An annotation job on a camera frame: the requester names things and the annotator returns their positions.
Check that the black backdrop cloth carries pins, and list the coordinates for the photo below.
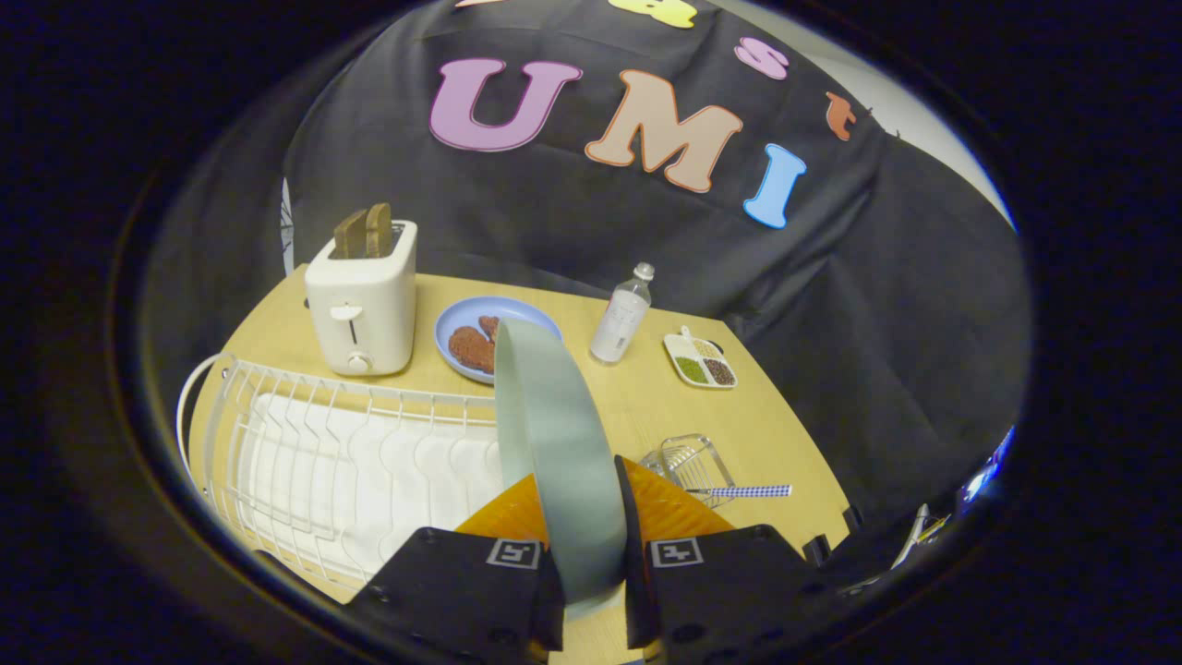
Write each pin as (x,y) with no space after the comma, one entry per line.
(572,222)

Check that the black table clamp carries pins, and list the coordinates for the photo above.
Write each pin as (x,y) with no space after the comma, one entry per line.
(816,550)
(852,519)

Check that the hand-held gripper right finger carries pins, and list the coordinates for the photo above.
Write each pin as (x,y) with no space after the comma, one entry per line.
(632,528)

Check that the cream toaster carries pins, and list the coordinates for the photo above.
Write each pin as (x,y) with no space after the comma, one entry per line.
(365,305)

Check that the white spoked wheel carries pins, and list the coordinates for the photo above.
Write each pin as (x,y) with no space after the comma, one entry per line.
(286,226)

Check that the clear plastic bottle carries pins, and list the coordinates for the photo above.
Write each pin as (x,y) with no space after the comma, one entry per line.
(621,319)

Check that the grey-green plate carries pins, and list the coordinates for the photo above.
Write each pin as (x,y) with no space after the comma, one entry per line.
(563,443)

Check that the white divided bean dish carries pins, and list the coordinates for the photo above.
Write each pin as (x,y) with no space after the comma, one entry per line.
(700,362)

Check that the brown toast slice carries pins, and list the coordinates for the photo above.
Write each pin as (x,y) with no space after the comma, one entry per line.
(379,231)
(351,235)

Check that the large brown patty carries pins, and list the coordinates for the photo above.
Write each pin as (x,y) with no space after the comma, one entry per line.
(471,349)

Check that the blue plate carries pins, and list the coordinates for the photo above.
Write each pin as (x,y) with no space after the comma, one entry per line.
(457,319)

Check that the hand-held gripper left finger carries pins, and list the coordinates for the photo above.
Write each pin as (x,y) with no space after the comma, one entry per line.
(462,591)

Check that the small brown patty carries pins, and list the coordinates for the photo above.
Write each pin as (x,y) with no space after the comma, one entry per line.
(489,325)

